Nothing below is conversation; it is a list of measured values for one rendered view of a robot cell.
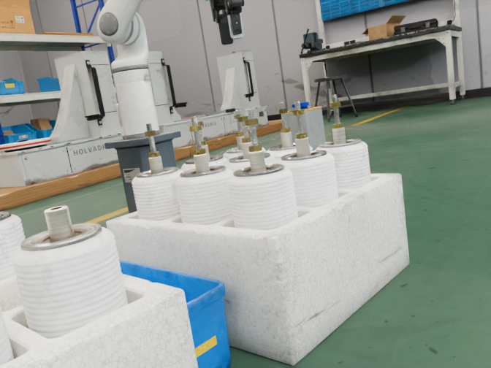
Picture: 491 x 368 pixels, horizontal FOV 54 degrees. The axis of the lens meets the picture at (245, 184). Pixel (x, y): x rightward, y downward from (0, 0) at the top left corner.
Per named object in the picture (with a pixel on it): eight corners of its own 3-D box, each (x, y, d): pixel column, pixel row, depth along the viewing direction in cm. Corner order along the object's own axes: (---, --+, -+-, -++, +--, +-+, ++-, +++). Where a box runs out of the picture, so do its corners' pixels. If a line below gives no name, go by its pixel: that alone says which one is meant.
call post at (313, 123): (297, 241, 116) (280, 114, 111) (313, 232, 121) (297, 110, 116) (322, 243, 112) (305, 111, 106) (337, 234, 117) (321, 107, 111)
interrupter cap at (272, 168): (295, 168, 69) (294, 163, 69) (257, 179, 64) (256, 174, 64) (260, 167, 75) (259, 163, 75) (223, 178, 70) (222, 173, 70)
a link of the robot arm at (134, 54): (115, 13, 127) (127, 79, 130) (92, 9, 118) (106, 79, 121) (144, 6, 124) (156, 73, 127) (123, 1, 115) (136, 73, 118)
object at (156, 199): (165, 259, 95) (148, 170, 91) (209, 258, 91) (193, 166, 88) (139, 279, 86) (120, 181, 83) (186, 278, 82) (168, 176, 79)
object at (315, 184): (317, 247, 88) (305, 151, 85) (358, 256, 80) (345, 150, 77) (278, 263, 83) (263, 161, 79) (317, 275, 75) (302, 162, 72)
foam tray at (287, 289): (123, 313, 89) (104, 221, 86) (256, 246, 118) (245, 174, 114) (294, 367, 63) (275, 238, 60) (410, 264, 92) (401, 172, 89)
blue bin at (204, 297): (65, 348, 79) (49, 280, 77) (122, 319, 87) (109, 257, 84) (182, 407, 58) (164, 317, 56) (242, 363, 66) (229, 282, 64)
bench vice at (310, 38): (313, 54, 554) (310, 32, 550) (327, 51, 545) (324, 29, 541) (298, 54, 521) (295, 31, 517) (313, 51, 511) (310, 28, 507)
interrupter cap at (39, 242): (9, 249, 47) (7, 242, 47) (80, 226, 52) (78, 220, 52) (42, 258, 41) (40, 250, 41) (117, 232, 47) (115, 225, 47)
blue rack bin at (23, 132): (-16, 148, 546) (-21, 130, 543) (14, 143, 578) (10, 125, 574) (9, 144, 520) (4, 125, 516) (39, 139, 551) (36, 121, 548)
